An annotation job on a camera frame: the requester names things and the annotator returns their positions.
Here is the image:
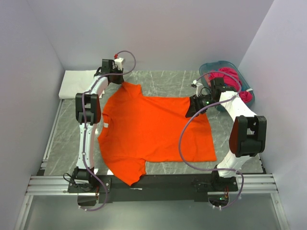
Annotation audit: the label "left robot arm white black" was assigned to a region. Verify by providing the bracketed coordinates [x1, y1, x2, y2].
[69, 57, 125, 193]

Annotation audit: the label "black base crossbar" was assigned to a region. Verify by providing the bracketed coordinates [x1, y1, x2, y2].
[68, 172, 238, 206]

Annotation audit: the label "folded white t-shirt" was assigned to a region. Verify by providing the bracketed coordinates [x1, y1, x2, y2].
[59, 70, 99, 99]

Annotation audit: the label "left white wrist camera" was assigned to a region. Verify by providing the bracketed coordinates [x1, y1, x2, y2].
[114, 54, 125, 70]

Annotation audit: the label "teal plastic laundry basket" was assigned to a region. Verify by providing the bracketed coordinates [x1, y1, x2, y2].
[199, 60, 255, 111]

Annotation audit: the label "orange t-shirt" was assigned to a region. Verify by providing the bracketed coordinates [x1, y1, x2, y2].
[98, 82, 217, 185]

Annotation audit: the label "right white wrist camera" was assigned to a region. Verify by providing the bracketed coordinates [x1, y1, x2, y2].
[191, 80, 204, 96]

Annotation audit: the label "magenta t-shirt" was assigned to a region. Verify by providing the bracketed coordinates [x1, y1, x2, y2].
[209, 67, 253, 104]

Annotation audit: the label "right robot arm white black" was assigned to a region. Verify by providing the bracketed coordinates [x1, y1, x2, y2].
[185, 78, 267, 191]

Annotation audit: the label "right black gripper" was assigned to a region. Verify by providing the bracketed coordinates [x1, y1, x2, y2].
[185, 93, 219, 118]

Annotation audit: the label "aluminium frame rails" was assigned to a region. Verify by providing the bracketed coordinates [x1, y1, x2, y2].
[16, 100, 290, 230]

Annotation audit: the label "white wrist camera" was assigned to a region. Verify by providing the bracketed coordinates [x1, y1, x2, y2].
[114, 54, 125, 70]
[191, 80, 204, 96]

